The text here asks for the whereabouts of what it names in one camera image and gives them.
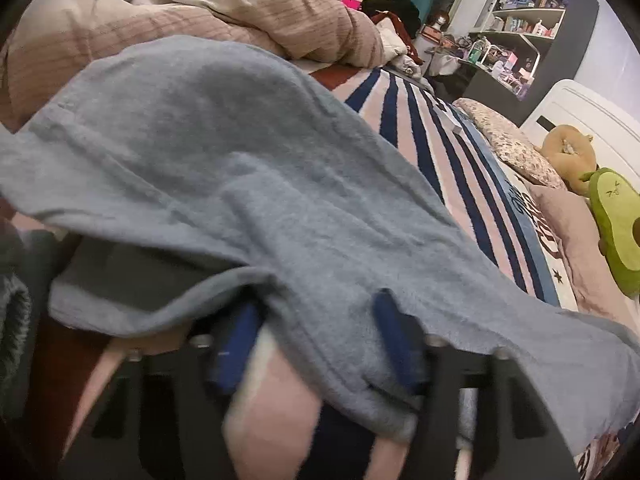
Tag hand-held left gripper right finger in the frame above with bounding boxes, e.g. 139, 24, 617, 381
372, 287, 581, 480

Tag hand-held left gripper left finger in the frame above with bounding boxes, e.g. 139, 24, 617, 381
60, 299, 266, 480

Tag blue-grey fleece pants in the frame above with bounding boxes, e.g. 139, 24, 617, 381
0, 35, 640, 456

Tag striped pink navy blanket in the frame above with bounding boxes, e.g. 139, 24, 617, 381
20, 66, 626, 480

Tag plain pink pillow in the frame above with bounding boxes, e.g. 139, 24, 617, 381
527, 182, 637, 322

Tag dark grey cloth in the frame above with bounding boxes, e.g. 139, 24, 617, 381
0, 200, 77, 413

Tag floral pillow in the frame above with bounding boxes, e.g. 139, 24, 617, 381
452, 97, 569, 191

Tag green avocado plush toy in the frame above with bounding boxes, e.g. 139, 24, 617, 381
579, 167, 640, 297

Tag brown plush toy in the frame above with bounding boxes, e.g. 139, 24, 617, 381
534, 123, 599, 196

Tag white bed headboard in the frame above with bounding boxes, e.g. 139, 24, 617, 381
520, 79, 640, 197

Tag black clothing pile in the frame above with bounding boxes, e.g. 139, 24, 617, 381
361, 0, 424, 41

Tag pink beige striped quilt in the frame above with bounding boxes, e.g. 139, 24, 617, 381
0, 0, 387, 132

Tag grey shelf unit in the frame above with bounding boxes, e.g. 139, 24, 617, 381
467, 0, 601, 104

